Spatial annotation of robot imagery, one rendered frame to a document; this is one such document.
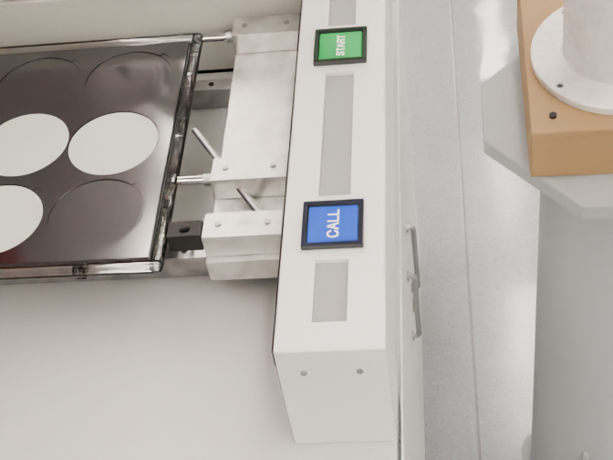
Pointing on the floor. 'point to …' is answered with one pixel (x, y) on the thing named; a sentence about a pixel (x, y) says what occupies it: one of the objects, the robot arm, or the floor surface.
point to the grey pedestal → (563, 288)
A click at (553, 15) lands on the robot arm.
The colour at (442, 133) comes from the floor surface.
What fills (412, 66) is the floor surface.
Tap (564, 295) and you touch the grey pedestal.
